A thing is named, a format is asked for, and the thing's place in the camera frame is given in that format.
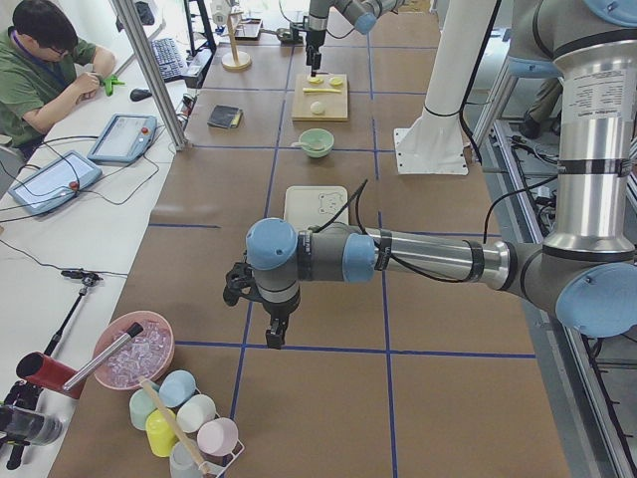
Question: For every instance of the black selfie stick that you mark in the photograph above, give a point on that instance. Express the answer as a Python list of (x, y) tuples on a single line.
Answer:
[(88, 280)]

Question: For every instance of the aluminium frame post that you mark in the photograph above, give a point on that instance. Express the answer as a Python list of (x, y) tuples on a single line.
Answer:
[(126, 12)]

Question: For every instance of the black keyboard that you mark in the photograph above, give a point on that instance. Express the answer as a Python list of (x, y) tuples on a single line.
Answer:
[(170, 62)]

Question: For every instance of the yellow sponge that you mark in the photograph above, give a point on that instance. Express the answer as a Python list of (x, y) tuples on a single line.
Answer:
[(236, 119)]

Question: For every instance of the far blue teach pendant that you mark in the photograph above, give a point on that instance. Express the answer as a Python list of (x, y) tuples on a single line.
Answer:
[(125, 138)]

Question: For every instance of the mint green cup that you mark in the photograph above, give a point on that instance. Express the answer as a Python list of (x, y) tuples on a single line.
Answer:
[(140, 406)]

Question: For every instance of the blue cup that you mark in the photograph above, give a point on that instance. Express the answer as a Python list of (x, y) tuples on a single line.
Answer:
[(177, 388)]

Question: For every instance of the green plastic toy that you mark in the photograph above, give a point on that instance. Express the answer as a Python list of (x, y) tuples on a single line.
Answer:
[(108, 83)]

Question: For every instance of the white steamed bun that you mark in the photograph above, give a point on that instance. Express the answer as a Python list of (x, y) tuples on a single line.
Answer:
[(317, 108)]

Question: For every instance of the pink bowl of ice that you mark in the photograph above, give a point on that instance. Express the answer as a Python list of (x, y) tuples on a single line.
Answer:
[(147, 355)]

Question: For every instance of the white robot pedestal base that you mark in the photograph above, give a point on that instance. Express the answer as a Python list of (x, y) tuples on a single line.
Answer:
[(434, 143)]

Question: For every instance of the pink cup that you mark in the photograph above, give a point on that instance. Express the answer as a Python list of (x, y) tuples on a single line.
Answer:
[(218, 437)]

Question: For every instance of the grey cup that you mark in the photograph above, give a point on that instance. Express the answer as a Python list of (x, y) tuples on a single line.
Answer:
[(181, 463)]

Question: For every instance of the blue teach pendant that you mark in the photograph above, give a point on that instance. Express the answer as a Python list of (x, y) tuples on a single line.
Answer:
[(55, 184), (125, 138)]

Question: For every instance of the white wire cup rack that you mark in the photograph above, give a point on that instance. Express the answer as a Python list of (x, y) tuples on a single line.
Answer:
[(220, 464)]

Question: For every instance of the black computer mouse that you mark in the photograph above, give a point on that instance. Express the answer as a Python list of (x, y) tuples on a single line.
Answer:
[(137, 95)]

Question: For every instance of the white cup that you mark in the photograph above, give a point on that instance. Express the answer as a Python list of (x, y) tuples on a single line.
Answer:
[(197, 410)]

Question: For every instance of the wooden stand with base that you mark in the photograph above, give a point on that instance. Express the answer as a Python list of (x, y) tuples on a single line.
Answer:
[(235, 60)]

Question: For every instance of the yellow cup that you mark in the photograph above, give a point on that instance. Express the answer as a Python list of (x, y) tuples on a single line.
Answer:
[(160, 435)]

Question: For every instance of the white bear tray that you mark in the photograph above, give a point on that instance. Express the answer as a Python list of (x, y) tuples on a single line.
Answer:
[(307, 206)]

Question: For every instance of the bamboo cutting board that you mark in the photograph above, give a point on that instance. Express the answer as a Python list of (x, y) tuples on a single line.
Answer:
[(323, 97)]

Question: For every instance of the light green bowl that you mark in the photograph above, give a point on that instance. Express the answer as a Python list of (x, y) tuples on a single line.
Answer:
[(317, 134)]

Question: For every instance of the dark tray on table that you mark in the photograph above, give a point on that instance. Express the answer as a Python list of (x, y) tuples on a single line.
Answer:
[(248, 30)]

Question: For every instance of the near blue teach pendant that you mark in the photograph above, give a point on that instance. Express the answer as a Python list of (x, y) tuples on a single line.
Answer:
[(55, 184)]

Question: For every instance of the silver metal tube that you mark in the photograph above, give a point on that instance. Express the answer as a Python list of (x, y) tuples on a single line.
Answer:
[(91, 366)]

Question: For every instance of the red cylinder holder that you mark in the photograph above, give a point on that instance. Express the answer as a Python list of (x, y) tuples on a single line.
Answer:
[(48, 373)]

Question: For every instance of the metal scoop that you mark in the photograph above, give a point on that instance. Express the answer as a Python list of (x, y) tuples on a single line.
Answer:
[(286, 36)]

